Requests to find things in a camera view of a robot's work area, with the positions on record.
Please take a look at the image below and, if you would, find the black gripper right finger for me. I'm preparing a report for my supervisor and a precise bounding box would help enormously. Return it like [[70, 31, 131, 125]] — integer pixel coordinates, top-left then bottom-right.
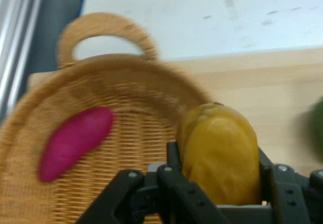
[[257, 147, 323, 224]]

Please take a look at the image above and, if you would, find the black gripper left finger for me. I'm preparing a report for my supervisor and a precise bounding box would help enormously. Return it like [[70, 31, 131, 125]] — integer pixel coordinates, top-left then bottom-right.
[[75, 141, 228, 224]]

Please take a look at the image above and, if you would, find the yellow bell pepper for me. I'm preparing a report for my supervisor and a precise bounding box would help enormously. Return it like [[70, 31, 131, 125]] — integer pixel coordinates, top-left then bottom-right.
[[178, 102, 262, 207]]

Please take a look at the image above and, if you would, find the green bell pepper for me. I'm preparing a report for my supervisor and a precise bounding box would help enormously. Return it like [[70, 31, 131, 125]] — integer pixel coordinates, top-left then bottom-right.
[[308, 100, 323, 160]]

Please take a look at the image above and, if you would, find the magenta sweet potato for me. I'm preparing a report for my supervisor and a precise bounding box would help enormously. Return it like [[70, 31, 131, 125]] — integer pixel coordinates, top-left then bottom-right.
[[37, 106, 116, 184]]

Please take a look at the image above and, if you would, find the dark grey panel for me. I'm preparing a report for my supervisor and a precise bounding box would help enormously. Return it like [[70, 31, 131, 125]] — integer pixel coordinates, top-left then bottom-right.
[[24, 0, 89, 77]]

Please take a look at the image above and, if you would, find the woven wicker basket with handle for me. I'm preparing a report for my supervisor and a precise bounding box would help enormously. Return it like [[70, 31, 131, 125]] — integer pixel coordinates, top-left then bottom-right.
[[0, 12, 215, 224]]

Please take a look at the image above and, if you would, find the aluminium frame post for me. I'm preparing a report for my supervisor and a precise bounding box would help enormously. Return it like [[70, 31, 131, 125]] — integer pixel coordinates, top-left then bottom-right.
[[0, 0, 46, 120]]

